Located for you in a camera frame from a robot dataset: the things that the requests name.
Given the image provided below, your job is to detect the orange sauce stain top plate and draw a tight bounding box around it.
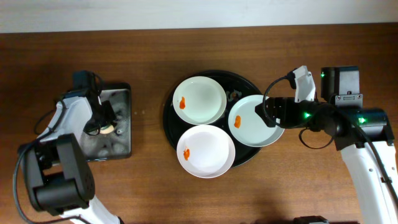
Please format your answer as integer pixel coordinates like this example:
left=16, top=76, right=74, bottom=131
left=179, top=96, right=186, bottom=110

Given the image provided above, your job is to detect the green yellow sponge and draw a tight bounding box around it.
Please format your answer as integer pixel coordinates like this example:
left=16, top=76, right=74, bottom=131
left=99, top=124, right=114, bottom=134

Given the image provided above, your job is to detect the white plate bottom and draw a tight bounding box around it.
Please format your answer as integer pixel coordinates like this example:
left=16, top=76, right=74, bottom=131
left=176, top=125, right=236, bottom=179

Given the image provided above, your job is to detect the orange sauce stain right plate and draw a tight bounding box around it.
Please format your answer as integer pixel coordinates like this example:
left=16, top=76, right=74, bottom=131
left=234, top=115, right=241, bottom=129

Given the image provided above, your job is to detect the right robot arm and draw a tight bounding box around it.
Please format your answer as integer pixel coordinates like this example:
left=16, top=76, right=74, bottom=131
left=255, top=66, right=397, bottom=223

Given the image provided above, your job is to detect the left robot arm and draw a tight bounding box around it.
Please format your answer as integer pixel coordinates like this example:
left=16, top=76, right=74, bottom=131
left=12, top=70, right=122, bottom=223

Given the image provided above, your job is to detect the round black serving tray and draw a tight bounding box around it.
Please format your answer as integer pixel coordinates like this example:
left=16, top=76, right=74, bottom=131
left=162, top=70, right=261, bottom=167

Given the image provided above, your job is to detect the orange sauce stain bottom plate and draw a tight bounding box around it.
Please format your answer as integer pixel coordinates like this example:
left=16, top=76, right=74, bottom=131
left=183, top=147, right=190, bottom=161

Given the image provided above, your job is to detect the orange sauce stain plate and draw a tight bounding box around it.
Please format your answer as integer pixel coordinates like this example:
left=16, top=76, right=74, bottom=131
left=179, top=96, right=186, bottom=110
left=234, top=115, right=241, bottom=129
left=183, top=147, right=190, bottom=161

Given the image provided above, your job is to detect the white plate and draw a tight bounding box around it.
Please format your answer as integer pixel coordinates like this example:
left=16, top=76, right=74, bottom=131
left=176, top=125, right=236, bottom=179
left=228, top=95, right=284, bottom=147
left=172, top=76, right=227, bottom=125

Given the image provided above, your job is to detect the metal soapy water tray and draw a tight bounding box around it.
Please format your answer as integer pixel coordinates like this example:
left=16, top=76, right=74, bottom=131
left=80, top=83, right=131, bottom=161

